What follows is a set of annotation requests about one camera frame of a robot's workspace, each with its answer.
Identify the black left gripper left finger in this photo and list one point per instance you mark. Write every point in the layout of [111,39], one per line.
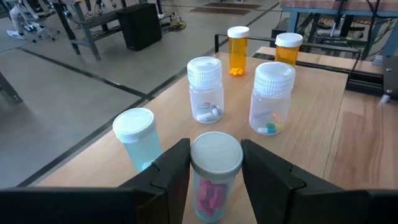
[168,189]

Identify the black floor mat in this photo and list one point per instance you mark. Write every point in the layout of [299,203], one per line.
[224,11]

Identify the clear bottle multicoloured capsules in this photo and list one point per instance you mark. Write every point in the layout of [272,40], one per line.
[270,99]

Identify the orange pill bottle white cap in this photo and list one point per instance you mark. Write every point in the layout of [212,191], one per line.
[287,49]
[237,51]

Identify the blue metal frame workbench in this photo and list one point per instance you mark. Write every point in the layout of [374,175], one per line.
[311,4]

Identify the wooden shelf black metal frame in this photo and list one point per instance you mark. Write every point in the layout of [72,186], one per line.
[174,127]

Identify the grey metal workbench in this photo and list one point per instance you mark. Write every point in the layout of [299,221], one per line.
[85,37]

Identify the person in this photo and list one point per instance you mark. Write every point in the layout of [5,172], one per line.
[17,20]

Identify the clear bottle grey white capsules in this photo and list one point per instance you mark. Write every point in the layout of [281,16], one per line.
[205,90]

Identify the black aluminium rig frame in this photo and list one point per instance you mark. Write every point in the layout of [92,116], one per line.
[367,81]

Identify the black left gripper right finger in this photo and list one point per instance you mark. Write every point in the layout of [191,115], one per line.
[270,193]

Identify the black computer case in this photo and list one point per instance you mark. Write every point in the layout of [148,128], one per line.
[140,28]

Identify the blue pill bottle white cap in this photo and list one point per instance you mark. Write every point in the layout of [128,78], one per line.
[133,124]

